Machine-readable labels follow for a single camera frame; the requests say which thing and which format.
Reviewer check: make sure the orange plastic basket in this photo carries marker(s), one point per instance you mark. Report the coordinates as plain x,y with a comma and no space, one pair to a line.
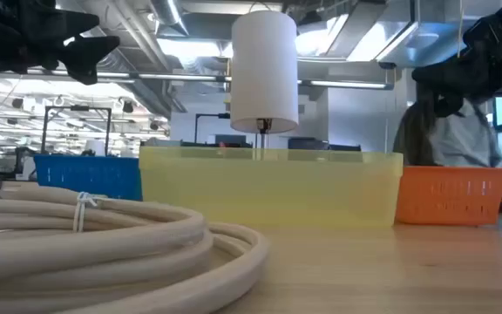
451,196

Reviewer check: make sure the dark computer monitor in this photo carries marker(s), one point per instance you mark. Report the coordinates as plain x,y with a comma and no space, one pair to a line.
307,144

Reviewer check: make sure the white twist tie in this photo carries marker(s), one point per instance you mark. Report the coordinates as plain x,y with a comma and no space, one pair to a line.
79,213

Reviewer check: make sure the black metal gantry frame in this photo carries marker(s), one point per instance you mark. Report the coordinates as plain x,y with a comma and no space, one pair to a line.
76,108
209,114

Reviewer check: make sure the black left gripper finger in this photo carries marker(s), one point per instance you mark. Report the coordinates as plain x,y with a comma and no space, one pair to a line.
87,56
76,22

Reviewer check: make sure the blue plastic basket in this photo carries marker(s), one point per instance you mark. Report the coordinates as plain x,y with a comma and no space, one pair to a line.
90,176

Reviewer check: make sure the person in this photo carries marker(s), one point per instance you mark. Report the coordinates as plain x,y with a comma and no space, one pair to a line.
464,139

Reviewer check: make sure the yellow translucent plastic bin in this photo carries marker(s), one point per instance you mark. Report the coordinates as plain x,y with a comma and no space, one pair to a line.
268,192

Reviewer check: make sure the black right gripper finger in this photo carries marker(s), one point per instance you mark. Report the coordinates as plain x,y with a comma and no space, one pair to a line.
456,78
448,107

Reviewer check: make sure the white cylindrical lamp shade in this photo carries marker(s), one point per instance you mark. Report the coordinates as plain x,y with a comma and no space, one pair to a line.
264,70

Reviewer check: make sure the white background lamp shade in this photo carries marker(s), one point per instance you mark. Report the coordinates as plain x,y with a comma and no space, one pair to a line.
95,148

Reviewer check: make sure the suspended linear ceiling light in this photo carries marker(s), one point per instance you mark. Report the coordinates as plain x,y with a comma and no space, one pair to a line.
177,77

